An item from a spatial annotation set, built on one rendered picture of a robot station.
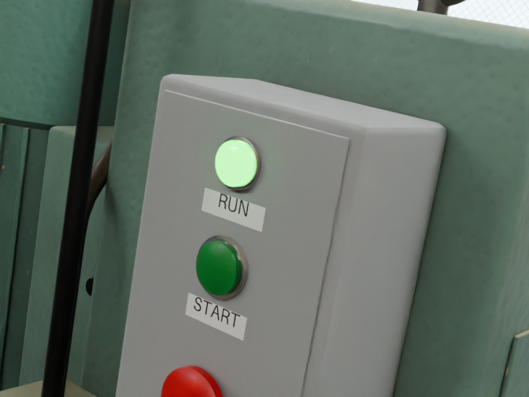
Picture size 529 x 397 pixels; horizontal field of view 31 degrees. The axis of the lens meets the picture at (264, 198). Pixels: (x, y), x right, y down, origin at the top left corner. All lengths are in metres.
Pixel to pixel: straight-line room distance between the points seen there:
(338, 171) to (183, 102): 0.08
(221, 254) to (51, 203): 0.25
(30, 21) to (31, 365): 0.21
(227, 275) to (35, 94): 0.29
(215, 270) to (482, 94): 0.12
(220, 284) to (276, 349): 0.03
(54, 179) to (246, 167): 0.26
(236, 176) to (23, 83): 0.29
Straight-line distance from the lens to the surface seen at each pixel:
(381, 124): 0.33
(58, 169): 0.58
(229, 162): 0.34
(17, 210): 0.62
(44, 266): 0.60
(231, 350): 0.36
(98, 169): 0.49
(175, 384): 0.37
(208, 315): 0.36
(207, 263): 0.35
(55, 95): 0.61
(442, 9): 0.49
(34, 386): 0.52
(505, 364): 0.40
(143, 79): 0.47
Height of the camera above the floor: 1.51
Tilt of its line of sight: 12 degrees down
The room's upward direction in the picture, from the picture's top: 10 degrees clockwise
